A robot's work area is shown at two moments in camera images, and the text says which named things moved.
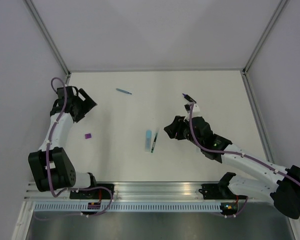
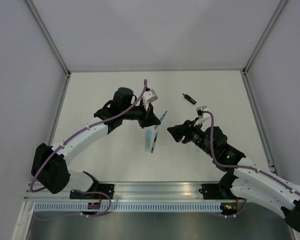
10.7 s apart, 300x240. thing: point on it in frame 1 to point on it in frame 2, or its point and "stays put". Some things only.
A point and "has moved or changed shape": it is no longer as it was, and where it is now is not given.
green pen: [153, 145] stays put
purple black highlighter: [188, 98] stays put
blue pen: [123, 91] has moved or changed shape
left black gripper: [88, 105] to [148, 118]
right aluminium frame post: [278, 11] stays put
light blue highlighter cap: [148, 134] stays put
